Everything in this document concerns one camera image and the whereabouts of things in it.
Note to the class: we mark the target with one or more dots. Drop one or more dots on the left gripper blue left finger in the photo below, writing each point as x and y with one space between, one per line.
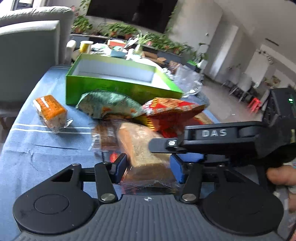
118 168

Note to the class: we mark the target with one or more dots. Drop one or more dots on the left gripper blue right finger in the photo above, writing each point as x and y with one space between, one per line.
180 165

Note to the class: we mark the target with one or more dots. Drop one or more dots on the brown bread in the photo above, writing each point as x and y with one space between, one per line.
145 171

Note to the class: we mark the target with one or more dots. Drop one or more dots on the green snack bag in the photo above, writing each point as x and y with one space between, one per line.
97 104

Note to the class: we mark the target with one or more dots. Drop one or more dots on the small orange cake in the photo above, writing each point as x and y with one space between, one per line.
52 113

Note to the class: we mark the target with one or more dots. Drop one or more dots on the person's right hand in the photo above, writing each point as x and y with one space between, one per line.
284 175

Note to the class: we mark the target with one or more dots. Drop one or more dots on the red plastic stool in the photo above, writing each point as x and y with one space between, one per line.
254 105

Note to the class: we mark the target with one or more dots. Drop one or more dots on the red yellow snack bag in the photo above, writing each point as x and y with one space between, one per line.
169 116

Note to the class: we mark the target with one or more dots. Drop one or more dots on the grey dining chair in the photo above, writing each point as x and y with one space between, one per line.
244 84

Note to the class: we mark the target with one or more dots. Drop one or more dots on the blue tablecloth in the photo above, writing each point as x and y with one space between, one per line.
32 153

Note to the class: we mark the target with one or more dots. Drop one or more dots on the green cardboard box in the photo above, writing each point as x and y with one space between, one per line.
141 80

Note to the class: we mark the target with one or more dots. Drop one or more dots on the spider plant in vase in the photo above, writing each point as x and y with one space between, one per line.
140 40

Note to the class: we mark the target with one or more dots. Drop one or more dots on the yellow tin can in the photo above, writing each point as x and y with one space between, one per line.
85 46

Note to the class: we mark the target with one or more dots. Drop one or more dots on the black television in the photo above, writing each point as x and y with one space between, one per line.
150 14

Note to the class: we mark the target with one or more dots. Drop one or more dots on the grey sofa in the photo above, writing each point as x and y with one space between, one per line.
32 41

